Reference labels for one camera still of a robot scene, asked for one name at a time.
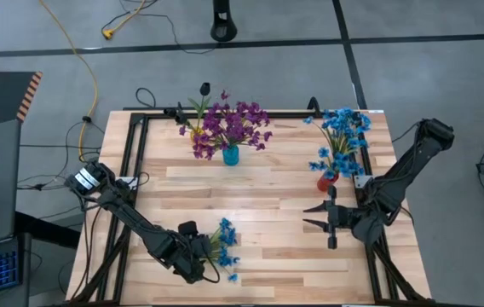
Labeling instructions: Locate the black stand base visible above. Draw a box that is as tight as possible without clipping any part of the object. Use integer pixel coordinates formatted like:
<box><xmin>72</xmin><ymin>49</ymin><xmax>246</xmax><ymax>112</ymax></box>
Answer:
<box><xmin>210</xmin><ymin>0</ymin><xmax>239</xmax><ymax>43</ymax></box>

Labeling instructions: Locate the teal glass vase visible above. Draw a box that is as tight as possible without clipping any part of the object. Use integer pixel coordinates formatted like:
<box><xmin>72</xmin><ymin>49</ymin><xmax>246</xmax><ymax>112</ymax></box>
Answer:
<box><xmin>222</xmin><ymin>145</ymin><xmax>240</xmax><ymax>167</ymax></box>

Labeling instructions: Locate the yellow cable with plug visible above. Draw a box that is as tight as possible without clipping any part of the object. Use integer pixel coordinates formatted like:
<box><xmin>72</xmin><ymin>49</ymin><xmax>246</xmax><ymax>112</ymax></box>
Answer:
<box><xmin>101</xmin><ymin>0</ymin><xmax>147</xmax><ymax>41</ymax></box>

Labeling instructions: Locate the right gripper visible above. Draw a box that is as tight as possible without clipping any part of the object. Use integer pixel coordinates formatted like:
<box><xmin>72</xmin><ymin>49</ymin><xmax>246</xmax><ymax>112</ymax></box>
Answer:
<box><xmin>302</xmin><ymin>185</ymin><xmax>359</xmax><ymax>251</ymax></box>

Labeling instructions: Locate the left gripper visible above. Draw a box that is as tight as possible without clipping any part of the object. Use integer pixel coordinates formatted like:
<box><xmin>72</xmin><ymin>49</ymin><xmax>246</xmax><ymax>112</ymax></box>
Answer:
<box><xmin>168</xmin><ymin>220</ymin><xmax>215</xmax><ymax>285</ymax></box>

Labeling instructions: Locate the purple artificial flower bunch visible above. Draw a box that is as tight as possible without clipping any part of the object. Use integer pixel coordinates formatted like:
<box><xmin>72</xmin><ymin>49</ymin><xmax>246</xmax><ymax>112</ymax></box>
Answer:
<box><xmin>218</xmin><ymin>89</ymin><xmax>274</xmax><ymax>153</ymax></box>
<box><xmin>177</xmin><ymin>111</ymin><xmax>226</xmax><ymax>162</ymax></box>

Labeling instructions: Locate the black cable loop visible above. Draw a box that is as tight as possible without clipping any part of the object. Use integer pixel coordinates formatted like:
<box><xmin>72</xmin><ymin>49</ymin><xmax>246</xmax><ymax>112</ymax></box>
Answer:
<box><xmin>135</xmin><ymin>87</ymin><xmax>158</xmax><ymax>109</ymax></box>

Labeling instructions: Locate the red ribbed glass vase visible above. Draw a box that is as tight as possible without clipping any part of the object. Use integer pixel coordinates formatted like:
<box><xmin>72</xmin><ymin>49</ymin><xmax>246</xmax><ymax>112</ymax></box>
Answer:
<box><xmin>316</xmin><ymin>172</ymin><xmax>340</xmax><ymax>193</ymax></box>

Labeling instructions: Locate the yellow floor cable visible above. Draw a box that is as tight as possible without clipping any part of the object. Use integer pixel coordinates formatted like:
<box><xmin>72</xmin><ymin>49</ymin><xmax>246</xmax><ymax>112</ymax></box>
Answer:
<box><xmin>38</xmin><ymin>0</ymin><xmax>100</xmax><ymax>164</ymax></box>

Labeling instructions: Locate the thin black floor cable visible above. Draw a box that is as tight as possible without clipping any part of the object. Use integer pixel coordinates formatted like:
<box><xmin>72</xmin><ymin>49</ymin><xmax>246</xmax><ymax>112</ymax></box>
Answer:
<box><xmin>112</xmin><ymin>0</ymin><xmax>216</xmax><ymax>55</ymax></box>

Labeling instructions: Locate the black aluminium table frame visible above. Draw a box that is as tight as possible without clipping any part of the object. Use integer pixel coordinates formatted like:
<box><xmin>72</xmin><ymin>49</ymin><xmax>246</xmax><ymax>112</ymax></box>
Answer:
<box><xmin>67</xmin><ymin>108</ymin><xmax>429</xmax><ymax>307</ymax></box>

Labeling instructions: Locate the black cable bundle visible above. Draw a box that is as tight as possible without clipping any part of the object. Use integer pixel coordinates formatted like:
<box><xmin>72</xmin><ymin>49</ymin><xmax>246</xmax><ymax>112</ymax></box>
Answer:
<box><xmin>15</xmin><ymin>114</ymin><xmax>105</xmax><ymax>193</ymax></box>

